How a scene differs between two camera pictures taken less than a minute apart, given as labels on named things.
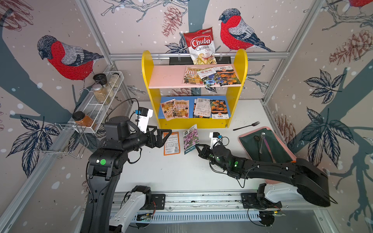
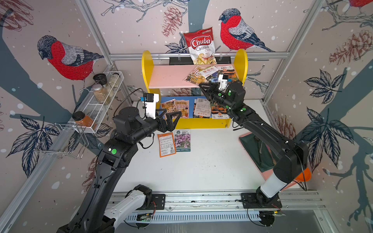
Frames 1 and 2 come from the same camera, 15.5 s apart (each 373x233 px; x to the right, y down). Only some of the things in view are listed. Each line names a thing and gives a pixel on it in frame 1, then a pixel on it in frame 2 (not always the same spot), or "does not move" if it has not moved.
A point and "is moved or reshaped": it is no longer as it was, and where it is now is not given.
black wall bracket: [188, 60] does not move
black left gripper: [159, 141] -> [170, 126]
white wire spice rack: [88, 116] does not move
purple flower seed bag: [191, 139] -> [182, 140]
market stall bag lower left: [167, 107] does not move
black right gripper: [203, 153] -> [211, 93]
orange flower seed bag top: [227, 75] does not move
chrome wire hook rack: [63, 139] does not move
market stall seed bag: [191, 76] is moved or reshaped
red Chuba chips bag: [201, 47] does not move
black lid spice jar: [101, 78] does not move
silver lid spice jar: [101, 94] does not move
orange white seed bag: [172, 144] is moved or reshaped
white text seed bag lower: [203, 107] does not move
